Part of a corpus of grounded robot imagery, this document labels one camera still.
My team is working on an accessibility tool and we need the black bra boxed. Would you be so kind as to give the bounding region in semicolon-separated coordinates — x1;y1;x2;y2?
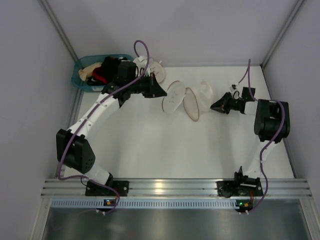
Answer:
101;56;121;84

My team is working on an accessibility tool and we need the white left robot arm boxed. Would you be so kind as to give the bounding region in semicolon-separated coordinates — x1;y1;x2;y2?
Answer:
56;61;167;187

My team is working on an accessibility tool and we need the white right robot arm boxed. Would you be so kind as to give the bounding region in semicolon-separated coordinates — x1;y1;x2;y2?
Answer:
210;87;291;177

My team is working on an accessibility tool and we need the red bra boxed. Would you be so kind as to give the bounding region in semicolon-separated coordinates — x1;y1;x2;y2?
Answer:
92;66;108;85

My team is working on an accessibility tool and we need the beige bra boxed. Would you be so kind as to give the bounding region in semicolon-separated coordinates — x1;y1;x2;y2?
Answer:
78;62;102;82

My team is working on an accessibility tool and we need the teal plastic basket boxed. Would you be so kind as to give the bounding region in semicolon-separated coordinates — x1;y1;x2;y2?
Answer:
70;53;135;93

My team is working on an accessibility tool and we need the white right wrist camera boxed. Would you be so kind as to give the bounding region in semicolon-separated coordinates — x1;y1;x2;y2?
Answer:
229;84;240;99

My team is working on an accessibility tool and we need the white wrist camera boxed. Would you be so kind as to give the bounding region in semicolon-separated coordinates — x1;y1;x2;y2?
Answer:
229;84;240;99
136;55;150;76

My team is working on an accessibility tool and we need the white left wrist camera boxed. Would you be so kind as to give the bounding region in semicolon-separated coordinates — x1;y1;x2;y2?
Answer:
136;55;150;76

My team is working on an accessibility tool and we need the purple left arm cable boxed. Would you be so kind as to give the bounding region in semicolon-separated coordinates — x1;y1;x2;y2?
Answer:
56;39;151;216

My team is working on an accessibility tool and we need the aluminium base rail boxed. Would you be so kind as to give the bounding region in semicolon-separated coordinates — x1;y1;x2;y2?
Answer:
40;178;312;199

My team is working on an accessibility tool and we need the perforated cable duct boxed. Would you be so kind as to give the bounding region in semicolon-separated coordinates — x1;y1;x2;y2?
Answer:
51;198;252;210

